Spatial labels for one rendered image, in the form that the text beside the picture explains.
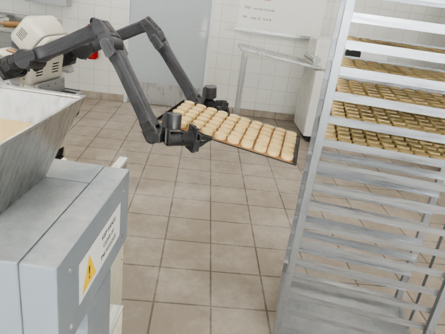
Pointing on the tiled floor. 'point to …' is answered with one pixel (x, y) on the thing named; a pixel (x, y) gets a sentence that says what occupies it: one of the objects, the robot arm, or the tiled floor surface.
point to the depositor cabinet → (115, 320)
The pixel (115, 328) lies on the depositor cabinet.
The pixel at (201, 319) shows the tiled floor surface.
